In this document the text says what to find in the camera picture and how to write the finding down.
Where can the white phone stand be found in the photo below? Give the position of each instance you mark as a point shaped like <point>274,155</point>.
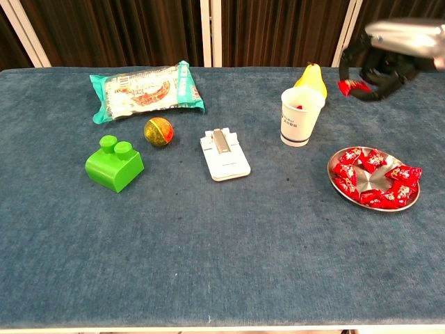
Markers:
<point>229,167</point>

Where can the red candy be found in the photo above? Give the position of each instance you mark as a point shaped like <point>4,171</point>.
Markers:
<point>401,191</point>
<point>387,200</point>
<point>370,197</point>
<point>345,171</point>
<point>346,87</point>
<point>373,160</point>
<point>347,188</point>
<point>350,156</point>
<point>299,105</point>
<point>405,174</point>

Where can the blue table cloth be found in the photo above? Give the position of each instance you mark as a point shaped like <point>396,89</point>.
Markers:
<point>222,243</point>

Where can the silver metal plate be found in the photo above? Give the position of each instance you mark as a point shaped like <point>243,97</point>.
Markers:
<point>373,181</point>

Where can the yellow pear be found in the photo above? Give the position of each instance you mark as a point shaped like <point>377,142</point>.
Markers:
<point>311,78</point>

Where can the orange green ball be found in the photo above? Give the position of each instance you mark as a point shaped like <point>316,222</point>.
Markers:
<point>159,132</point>

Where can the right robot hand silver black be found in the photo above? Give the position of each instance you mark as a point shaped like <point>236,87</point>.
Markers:
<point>400,38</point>

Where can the teal snack bag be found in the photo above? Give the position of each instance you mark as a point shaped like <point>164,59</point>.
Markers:
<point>146,94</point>

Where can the green building block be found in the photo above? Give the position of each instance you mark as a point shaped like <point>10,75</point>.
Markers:
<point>114,170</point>

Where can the white frame post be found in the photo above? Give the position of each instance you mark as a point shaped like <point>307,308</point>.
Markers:
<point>217,35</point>
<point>30,35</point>
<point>206,35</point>
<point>353,14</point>

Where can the white paper cup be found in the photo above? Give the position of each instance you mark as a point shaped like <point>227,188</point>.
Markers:
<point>295,128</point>

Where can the dark curtain panel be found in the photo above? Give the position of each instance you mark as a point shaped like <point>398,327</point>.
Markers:
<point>285,31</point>
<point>111,31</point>
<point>10,45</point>
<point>400,8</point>

